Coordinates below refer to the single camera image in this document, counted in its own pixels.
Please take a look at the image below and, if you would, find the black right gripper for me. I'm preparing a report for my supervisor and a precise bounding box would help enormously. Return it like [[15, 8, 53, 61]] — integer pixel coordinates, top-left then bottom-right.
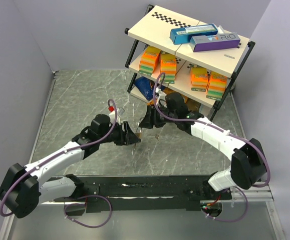
[[139, 104, 178, 129]]

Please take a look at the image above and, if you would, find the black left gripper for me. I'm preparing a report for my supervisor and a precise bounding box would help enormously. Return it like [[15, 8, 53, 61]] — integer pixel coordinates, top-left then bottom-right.
[[98, 120, 141, 146]]

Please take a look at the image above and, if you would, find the brass padlock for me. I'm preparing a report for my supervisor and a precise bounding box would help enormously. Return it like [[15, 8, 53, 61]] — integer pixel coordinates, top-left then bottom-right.
[[135, 120, 142, 139]]

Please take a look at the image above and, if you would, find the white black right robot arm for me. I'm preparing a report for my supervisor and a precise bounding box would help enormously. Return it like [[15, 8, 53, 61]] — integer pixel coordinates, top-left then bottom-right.
[[139, 92, 270, 199]]

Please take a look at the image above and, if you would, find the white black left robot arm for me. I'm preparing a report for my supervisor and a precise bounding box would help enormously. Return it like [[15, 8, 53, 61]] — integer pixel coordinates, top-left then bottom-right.
[[0, 114, 141, 219]]

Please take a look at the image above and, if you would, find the blue snack bag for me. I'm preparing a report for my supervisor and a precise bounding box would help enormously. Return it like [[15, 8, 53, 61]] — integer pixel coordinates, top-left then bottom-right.
[[134, 76, 155, 102]]

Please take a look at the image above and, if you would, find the brown snack bag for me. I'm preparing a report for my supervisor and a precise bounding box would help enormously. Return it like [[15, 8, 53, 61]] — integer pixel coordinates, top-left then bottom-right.
[[185, 98, 201, 112]]

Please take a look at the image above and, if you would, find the beige black three-tier shelf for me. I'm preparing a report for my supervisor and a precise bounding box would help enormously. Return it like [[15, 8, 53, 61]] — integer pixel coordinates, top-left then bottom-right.
[[125, 5, 255, 119]]

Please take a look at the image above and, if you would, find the orange sponge pack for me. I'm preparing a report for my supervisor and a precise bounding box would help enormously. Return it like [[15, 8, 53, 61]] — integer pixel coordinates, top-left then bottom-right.
[[160, 51, 177, 84], [190, 65, 209, 92], [206, 71, 228, 101], [139, 46, 161, 76]]

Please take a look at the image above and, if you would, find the orange sponge pack far left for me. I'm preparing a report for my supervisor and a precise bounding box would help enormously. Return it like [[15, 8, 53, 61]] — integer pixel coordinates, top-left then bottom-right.
[[139, 46, 161, 76]]

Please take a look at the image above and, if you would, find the orange sponge pack far right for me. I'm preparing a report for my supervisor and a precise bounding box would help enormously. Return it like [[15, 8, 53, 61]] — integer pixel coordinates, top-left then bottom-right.
[[206, 71, 228, 101]]

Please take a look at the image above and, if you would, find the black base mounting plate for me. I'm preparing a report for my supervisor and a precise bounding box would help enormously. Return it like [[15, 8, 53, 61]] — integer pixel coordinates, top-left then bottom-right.
[[55, 175, 232, 213]]

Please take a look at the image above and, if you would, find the blue rectangular box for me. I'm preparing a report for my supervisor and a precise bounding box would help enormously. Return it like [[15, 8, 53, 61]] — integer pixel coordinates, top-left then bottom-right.
[[169, 24, 218, 45]]

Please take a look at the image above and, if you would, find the purple grey R+O box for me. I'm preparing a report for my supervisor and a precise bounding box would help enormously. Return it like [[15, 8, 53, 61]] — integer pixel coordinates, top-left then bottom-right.
[[189, 32, 240, 53]]

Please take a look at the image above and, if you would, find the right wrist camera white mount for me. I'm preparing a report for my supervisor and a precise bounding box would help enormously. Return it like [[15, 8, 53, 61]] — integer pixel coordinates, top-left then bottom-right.
[[154, 87, 167, 108]]

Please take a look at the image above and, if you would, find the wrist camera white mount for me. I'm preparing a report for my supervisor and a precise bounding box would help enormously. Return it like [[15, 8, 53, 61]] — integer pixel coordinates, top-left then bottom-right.
[[108, 106, 125, 125], [154, 87, 167, 108]]

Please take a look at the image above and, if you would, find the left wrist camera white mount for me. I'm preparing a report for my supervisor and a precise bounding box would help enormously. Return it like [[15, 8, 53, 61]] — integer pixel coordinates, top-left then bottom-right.
[[108, 106, 125, 125]]

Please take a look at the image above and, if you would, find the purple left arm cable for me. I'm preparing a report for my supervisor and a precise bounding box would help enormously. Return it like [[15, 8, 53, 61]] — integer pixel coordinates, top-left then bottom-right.
[[0, 98, 117, 217]]

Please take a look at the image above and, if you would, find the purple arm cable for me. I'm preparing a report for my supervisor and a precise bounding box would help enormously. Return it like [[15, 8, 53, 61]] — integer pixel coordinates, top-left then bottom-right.
[[152, 72, 271, 188], [0, 98, 117, 217]]

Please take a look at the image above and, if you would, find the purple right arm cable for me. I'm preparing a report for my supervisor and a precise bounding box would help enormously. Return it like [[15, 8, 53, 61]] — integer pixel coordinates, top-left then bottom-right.
[[152, 72, 271, 188]]

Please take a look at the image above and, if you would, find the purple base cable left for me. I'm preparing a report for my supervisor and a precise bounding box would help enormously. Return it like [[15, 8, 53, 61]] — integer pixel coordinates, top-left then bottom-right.
[[63, 194, 113, 228]]

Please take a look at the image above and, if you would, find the aluminium rail frame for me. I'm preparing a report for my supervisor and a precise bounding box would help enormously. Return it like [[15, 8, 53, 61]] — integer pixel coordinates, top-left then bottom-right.
[[0, 70, 284, 240]]

